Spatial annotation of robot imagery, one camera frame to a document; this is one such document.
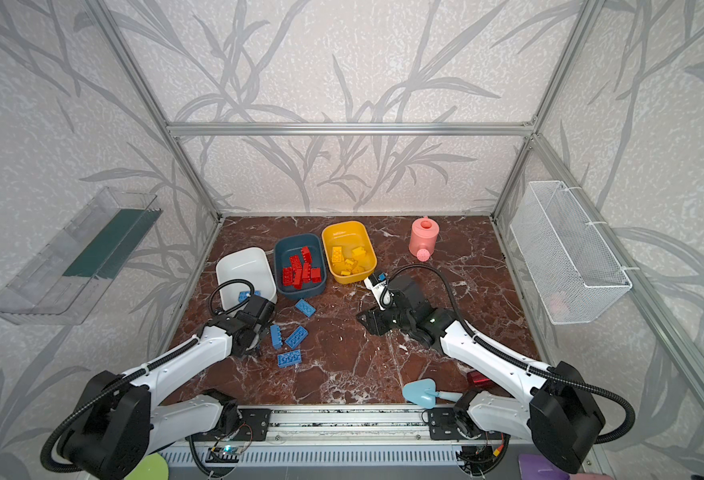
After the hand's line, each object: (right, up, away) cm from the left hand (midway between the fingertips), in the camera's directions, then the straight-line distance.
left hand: (261, 326), depth 88 cm
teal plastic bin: (+2, +24, +21) cm, 32 cm away
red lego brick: (+11, +20, +14) cm, 27 cm away
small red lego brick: (+14, +14, +11) cm, 23 cm away
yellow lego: (+28, +16, +14) cm, 35 cm away
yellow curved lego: (+21, +21, +15) cm, 33 cm away
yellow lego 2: (+24, +15, +11) cm, 30 cm away
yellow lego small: (+25, +18, +16) cm, 35 cm away
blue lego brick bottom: (+10, -8, -4) cm, 13 cm away
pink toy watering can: (+51, +28, +13) cm, 60 cm away
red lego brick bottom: (+8, +12, +11) cm, 18 cm away
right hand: (+31, +8, -8) cm, 33 cm away
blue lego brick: (+12, +4, +6) cm, 14 cm away
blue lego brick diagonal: (+11, -3, -1) cm, 12 cm away
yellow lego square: (+28, +21, +18) cm, 39 cm away
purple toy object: (+71, -27, -20) cm, 78 cm away
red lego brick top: (+8, +15, +13) cm, 21 cm away
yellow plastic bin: (+25, +22, +18) cm, 38 cm away
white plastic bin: (-10, +17, +17) cm, 26 cm away
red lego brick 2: (+4, +13, +14) cm, 19 cm away
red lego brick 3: (+11, +15, +12) cm, 22 cm away
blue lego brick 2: (+5, -2, -2) cm, 6 cm away
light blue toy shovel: (+46, -14, -10) cm, 50 cm away
